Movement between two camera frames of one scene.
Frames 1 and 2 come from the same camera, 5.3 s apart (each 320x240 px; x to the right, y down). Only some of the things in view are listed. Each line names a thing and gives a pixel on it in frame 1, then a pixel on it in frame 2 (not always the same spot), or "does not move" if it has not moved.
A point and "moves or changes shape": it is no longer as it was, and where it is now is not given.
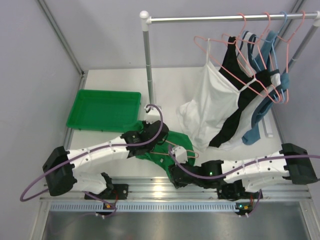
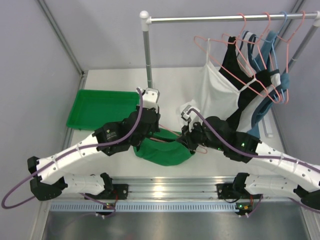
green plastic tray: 111,110 does not move
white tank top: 212,108 does not move
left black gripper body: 155,130 -> 153,121
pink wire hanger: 288,42 does not move
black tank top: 249,83 does not move
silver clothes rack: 146,20 does not move
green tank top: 182,149 moves or changes shape
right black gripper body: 180,184 -> 198,137
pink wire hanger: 176,145 -> 165,140
